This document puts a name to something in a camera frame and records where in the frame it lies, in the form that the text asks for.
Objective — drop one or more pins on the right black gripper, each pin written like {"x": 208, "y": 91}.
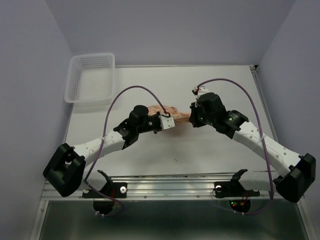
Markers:
{"x": 195, "y": 106}

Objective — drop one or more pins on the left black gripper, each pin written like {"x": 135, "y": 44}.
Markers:
{"x": 156, "y": 115}

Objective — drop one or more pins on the floral mesh laundry bag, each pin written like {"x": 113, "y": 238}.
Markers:
{"x": 180, "y": 118}

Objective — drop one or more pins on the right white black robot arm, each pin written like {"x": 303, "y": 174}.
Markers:
{"x": 295, "y": 172}

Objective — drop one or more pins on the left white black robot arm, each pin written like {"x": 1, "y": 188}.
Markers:
{"x": 66, "y": 169}

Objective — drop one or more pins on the white perforated plastic basket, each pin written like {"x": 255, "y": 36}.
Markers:
{"x": 90, "y": 79}

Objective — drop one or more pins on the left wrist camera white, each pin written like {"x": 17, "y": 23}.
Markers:
{"x": 166, "y": 121}

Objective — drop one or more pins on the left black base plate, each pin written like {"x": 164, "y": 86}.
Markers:
{"x": 117, "y": 190}

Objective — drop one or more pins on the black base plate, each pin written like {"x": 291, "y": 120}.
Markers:
{"x": 117, "y": 190}
{"x": 228, "y": 189}

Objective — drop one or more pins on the aluminium mounting rail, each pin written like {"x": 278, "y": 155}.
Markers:
{"x": 168, "y": 187}

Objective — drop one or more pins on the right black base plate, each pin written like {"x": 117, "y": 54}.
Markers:
{"x": 228, "y": 189}

